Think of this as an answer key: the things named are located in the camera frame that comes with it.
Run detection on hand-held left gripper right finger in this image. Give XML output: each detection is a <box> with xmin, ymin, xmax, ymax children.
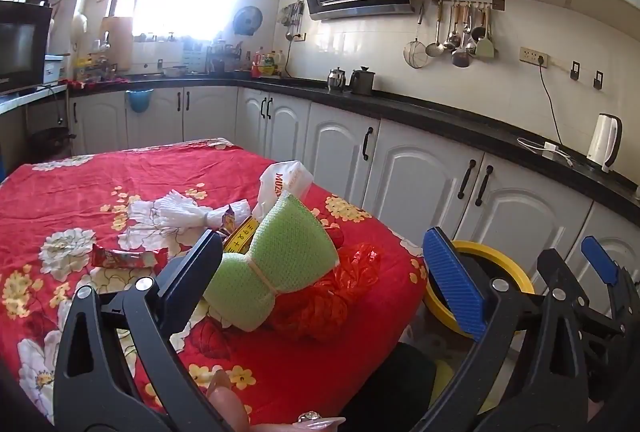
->
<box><xmin>407</xmin><ymin>227</ymin><xmax>591</xmax><ymax>432</ymax></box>

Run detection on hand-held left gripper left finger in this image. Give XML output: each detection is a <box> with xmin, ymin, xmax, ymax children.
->
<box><xmin>52</xmin><ymin>228</ymin><xmax>236</xmax><ymax>432</ymax></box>

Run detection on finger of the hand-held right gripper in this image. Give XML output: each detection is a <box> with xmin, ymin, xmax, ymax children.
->
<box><xmin>536</xmin><ymin>249</ymin><xmax>627</xmax><ymax>344</ymax></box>
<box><xmin>581</xmin><ymin>236</ymin><xmax>640</xmax><ymax>321</ymax></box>

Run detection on yellow rimmed bin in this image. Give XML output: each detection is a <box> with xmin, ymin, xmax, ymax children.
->
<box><xmin>422</xmin><ymin>239</ymin><xmax>536</xmax><ymax>343</ymax></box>

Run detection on white glove bundle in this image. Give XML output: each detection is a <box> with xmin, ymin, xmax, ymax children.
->
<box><xmin>117</xmin><ymin>189</ymin><xmax>251</xmax><ymax>253</ymax></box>

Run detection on red yellow snack packet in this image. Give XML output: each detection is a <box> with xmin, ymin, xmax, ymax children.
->
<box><xmin>219</xmin><ymin>204</ymin><xmax>259</xmax><ymax>257</ymax></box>

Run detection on red stick wrapper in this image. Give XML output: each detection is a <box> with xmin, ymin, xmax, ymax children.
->
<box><xmin>91</xmin><ymin>246</ymin><xmax>170</xmax><ymax>269</ymax></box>

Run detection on green mesh cloth bundle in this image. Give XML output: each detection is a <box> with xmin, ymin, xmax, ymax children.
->
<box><xmin>202</xmin><ymin>193</ymin><xmax>341</xmax><ymax>332</ymax></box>

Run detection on red plastic bag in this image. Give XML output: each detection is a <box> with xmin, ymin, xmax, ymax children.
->
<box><xmin>270</xmin><ymin>243</ymin><xmax>383</xmax><ymax>343</ymax></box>

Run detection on white plastic bag orange print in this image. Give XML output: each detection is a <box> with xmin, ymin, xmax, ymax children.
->
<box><xmin>250</xmin><ymin>160</ymin><xmax>315</xmax><ymax>233</ymax></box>

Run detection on person's left hand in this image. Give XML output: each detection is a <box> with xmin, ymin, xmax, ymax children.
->
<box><xmin>206</xmin><ymin>367</ymin><xmax>347</xmax><ymax>432</ymax></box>

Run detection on person's green garment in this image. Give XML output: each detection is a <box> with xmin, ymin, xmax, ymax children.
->
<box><xmin>431</xmin><ymin>354</ymin><xmax>453</xmax><ymax>410</ymax></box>

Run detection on white lower cabinets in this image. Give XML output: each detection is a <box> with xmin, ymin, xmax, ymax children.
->
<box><xmin>67</xmin><ymin>84</ymin><xmax>640</xmax><ymax>313</ymax></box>

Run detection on person's black trousers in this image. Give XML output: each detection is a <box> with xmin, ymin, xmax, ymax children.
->
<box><xmin>342</xmin><ymin>343</ymin><xmax>436</xmax><ymax>432</ymax></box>

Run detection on white electric kettle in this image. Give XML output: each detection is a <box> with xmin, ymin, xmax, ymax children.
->
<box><xmin>586</xmin><ymin>113</ymin><xmax>624</xmax><ymax>174</ymax></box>

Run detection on red floral blanket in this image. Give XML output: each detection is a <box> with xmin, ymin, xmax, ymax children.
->
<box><xmin>0</xmin><ymin>137</ymin><xmax>431</xmax><ymax>418</ymax></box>

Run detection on black kitchen countertop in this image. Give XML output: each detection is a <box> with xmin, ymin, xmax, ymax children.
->
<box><xmin>65</xmin><ymin>74</ymin><xmax>640</xmax><ymax>218</ymax></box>

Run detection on blue hanging plastic bin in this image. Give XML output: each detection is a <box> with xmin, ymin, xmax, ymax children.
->
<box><xmin>125</xmin><ymin>88</ymin><xmax>151</xmax><ymax>114</ymax></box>

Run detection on white drawer organizer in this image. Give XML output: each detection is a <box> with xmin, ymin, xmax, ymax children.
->
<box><xmin>182</xmin><ymin>46</ymin><xmax>207</xmax><ymax>74</ymax></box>

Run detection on black dish rack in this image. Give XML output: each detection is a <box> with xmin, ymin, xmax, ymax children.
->
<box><xmin>207</xmin><ymin>41</ymin><xmax>243</xmax><ymax>74</ymax></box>

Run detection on dark steel pot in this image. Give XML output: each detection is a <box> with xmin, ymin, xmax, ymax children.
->
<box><xmin>348</xmin><ymin>66</ymin><xmax>376</xmax><ymax>96</ymax></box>

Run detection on dark round scoop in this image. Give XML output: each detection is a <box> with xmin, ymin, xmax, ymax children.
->
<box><xmin>452</xmin><ymin>4</ymin><xmax>471</xmax><ymax>68</ymax></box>

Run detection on row of condiment bottles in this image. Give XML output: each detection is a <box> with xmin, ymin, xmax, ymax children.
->
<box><xmin>250</xmin><ymin>48</ymin><xmax>288</xmax><ymax>79</ymax></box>

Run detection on steel mesh strainer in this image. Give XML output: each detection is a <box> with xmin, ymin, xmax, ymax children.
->
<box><xmin>404</xmin><ymin>4</ymin><xmax>430</xmax><ymax>69</ymax></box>

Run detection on green spatula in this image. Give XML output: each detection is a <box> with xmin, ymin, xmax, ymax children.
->
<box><xmin>475</xmin><ymin>9</ymin><xmax>496</xmax><ymax>59</ymax></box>

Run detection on steel ladle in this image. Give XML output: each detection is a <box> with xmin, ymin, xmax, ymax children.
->
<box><xmin>425</xmin><ymin>2</ymin><xmax>446</xmax><ymax>58</ymax></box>

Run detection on steel slotted spoon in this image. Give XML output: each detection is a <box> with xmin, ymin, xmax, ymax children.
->
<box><xmin>444</xmin><ymin>4</ymin><xmax>462</xmax><ymax>50</ymax></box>

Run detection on wooden cutting board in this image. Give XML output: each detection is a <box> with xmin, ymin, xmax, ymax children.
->
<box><xmin>101</xmin><ymin>16</ymin><xmax>134</xmax><ymax>73</ymax></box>

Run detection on hanging kitchen tools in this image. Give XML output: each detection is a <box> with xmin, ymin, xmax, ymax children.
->
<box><xmin>280</xmin><ymin>1</ymin><xmax>306</xmax><ymax>43</ymax></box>

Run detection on black microwave oven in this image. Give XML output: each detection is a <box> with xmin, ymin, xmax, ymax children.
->
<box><xmin>0</xmin><ymin>1</ymin><xmax>53</xmax><ymax>95</ymax></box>

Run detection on white charger with cable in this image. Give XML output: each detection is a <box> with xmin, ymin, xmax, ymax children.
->
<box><xmin>517</xmin><ymin>137</ymin><xmax>576</xmax><ymax>169</ymax></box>

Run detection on black power cable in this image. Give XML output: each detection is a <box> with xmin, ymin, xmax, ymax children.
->
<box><xmin>537</xmin><ymin>59</ymin><xmax>563</xmax><ymax>145</ymax></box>

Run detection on wall power socket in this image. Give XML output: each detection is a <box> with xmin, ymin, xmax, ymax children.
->
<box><xmin>519</xmin><ymin>46</ymin><xmax>549</xmax><ymax>68</ymax></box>

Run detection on blue wall fan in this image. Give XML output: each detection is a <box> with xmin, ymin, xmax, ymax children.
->
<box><xmin>233</xmin><ymin>5</ymin><xmax>263</xmax><ymax>35</ymax></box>

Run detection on utensil wall rail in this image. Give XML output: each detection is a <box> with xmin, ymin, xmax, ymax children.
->
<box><xmin>431</xmin><ymin>0</ymin><xmax>506</xmax><ymax>11</ymax></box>

